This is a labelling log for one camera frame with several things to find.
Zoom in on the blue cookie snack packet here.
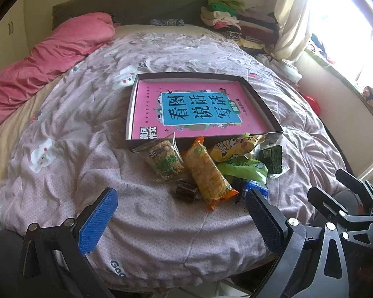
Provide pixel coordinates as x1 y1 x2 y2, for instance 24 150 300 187
232 178 269 204

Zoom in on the dark green seaweed packet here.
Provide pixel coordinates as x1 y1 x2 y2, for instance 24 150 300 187
254 145 290 179

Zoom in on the green snack packet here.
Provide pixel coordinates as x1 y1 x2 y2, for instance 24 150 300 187
217 157 268 184

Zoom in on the orange biscuit snack packet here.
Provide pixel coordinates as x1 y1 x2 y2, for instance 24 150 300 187
182 137 238 211

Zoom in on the small dark brown candy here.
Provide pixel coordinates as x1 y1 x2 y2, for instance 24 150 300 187
173 180 199 203

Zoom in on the clear rice cracker snack packet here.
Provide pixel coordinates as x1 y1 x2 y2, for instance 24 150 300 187
132 133 192 182

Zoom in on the yellow chips snack bag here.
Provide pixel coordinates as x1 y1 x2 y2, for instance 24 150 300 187
208 133 265 163

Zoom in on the red plastic bag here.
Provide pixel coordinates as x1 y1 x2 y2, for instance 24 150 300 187
301 94 321 116

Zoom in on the pink Chinese workbook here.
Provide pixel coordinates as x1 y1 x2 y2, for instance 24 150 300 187
130 79 273 140

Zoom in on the white crumpled cloth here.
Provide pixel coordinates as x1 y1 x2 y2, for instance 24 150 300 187
255 54 302 85

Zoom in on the pink blanket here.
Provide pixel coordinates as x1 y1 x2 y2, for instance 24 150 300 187
0 12 115 125

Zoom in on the dark cardboard tray box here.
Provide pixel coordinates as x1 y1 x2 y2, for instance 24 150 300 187
124 71 284 153

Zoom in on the stack of folded clothes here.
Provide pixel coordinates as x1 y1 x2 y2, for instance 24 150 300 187
201 0 279 52

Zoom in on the cream wardrobe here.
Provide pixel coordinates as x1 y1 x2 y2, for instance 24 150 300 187
0 0 29 72

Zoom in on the cream curtain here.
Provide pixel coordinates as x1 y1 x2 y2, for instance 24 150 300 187
273 0 312 63

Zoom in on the dark patterned pillow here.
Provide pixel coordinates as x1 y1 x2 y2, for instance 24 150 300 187
149 19 185 27

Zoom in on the dark grey headboard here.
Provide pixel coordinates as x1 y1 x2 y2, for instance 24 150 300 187
52 0 207 29

